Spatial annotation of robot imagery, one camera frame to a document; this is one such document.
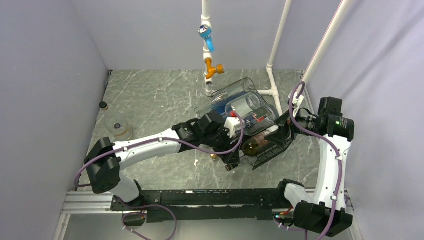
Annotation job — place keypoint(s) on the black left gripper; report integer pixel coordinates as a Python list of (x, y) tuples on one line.
[(227, 146)]

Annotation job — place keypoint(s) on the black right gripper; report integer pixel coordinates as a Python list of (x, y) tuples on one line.
[(279, 137)]

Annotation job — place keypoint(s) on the dark green wine bottle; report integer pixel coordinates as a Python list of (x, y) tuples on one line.
[(257, 144)]

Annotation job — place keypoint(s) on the clear bottle dark label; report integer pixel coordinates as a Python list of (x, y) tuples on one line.
[(259, 119)]

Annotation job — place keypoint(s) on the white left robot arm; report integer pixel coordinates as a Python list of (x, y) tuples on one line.
[(106, 161)]

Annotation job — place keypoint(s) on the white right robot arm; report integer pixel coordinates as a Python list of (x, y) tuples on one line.
[(324, 211)]

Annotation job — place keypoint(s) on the clear flat black-capped bottle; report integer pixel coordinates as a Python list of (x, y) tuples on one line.
[(243, 161)]

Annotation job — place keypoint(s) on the clear bottle top middle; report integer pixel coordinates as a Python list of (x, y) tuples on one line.
[(244, 104)]

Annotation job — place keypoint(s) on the clear blue bottle upper left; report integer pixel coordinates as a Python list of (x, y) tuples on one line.
[(222, 97)]

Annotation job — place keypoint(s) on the round clear flask bottle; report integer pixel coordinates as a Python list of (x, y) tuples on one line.
[(115, 122)]

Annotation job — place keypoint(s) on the white diagonal pole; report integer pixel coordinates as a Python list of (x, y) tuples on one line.
[(327, 38)]

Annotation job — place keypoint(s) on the orange pipe valve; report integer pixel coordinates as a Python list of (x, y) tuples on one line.
[(212, 70)]

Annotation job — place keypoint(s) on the black wire wine rack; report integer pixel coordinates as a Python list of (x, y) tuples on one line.
[(259, 128)]

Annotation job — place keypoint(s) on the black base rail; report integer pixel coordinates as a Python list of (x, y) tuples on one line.
[(208, 204)]

